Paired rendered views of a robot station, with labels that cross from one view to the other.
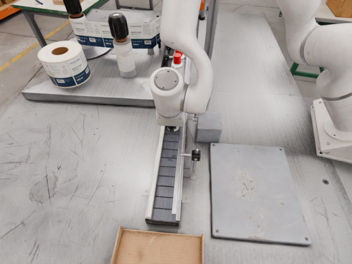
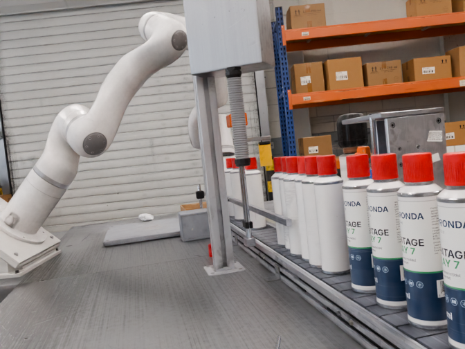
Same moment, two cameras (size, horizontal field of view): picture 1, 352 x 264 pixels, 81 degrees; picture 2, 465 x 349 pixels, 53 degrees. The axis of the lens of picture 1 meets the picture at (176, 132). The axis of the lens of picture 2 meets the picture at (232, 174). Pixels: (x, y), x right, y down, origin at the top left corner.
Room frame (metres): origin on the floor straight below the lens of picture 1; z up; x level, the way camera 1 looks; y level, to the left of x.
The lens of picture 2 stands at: (2.11, -0.45, 1.11)
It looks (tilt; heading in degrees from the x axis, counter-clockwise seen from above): 3 degrees down; 163
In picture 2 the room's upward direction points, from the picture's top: 6 degrees counter-clockwise
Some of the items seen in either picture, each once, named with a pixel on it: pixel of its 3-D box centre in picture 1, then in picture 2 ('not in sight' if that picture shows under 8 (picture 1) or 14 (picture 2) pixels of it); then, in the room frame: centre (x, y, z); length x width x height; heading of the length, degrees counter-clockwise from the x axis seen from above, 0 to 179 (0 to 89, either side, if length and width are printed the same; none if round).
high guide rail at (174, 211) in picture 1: (184, 90); (233, 200); (0.72, -0.04, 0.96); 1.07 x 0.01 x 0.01; 175
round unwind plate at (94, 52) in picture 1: (87, 46); not in sight; (1.23, 0.56, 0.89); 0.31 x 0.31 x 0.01
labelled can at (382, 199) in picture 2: not in sight; (389, 229); (1.57, -0.07, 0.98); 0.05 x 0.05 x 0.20
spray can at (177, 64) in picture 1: (177, 75); not in sight; (0.79, -0.01, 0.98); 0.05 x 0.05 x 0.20
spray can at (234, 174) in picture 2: not in sight; (239, 188); (0.66, 0.01, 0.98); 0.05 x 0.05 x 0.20
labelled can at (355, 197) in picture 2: not in sight; (362, 221); (1.50, -0.07, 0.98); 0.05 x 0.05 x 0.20
